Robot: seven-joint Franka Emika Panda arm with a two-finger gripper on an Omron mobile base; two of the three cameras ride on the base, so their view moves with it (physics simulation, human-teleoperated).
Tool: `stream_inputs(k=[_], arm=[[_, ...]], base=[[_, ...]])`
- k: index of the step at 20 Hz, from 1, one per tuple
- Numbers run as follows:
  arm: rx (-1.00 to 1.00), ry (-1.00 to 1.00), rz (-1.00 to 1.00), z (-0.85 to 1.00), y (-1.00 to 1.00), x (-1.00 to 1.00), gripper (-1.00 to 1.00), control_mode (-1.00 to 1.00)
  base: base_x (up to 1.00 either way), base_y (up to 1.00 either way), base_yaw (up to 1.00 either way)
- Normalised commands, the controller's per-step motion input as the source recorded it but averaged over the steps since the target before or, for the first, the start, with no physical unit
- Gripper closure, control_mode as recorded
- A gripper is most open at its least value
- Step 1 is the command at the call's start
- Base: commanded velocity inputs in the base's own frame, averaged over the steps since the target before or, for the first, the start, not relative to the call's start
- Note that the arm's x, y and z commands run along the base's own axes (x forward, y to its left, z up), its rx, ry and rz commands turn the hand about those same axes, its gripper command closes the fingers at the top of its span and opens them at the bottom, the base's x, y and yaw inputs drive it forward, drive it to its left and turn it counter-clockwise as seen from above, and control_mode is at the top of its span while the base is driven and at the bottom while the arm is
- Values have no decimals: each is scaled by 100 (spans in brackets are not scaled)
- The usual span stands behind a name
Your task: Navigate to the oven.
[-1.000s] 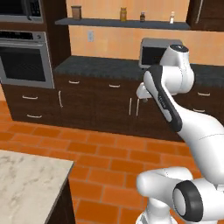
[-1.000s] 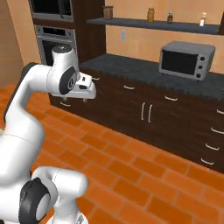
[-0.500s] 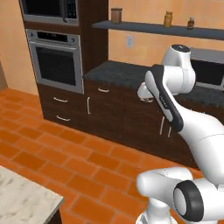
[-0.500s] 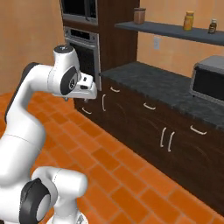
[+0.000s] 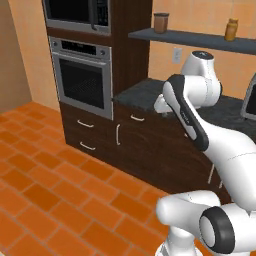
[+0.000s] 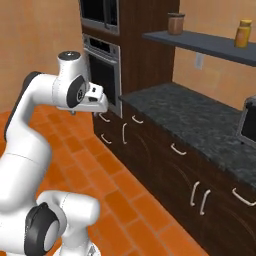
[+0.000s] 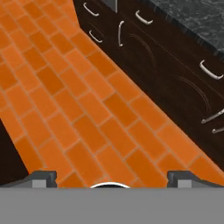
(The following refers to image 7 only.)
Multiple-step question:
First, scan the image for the curved silver door handle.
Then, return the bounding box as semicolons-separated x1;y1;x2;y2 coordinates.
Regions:
211;126;224;135
200;108;224;125
117;20;125;48

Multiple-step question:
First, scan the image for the curved silver drawer handle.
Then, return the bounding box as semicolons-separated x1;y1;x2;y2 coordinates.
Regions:
135;9;154;26
82;2;100;18
88;29;103;45
199;59;224;81

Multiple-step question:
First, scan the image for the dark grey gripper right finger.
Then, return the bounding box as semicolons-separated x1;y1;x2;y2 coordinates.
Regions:
166;170;224;189

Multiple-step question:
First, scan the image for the dark wood cupboard door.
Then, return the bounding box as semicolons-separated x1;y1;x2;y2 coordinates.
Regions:
112;12;217;138
163;87;224;173

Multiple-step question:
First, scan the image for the dark wood cabinet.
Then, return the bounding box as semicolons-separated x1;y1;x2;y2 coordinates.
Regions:
0;118;31;186

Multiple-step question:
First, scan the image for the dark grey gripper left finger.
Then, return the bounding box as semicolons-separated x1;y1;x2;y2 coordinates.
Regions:
1;170;58;189

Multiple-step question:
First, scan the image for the dark wood drawer front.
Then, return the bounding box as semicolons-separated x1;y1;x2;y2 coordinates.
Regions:
78;20;121;64
73;0;118;33
186;43;224;100
116;0;202;64

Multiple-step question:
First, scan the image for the white and black round thing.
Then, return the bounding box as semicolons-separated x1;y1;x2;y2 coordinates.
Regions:
88;181;131;189

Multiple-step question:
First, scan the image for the grey appliance panel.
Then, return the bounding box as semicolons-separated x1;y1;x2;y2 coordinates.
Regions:
101;0;118;14

